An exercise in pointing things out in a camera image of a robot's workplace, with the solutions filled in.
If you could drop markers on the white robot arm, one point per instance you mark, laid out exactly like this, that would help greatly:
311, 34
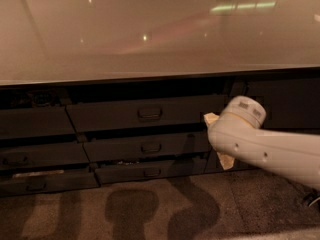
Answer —
237, 132

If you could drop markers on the dark cabinet door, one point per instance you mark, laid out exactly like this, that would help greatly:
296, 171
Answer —
291, 106

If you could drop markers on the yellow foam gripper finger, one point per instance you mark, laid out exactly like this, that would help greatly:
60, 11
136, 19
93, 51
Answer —
210, 119
226, 161

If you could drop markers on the dark drawer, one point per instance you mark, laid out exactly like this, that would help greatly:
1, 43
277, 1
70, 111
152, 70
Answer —
146, 146
42, 156
34, 122
150, 170
127, 114
47, 183

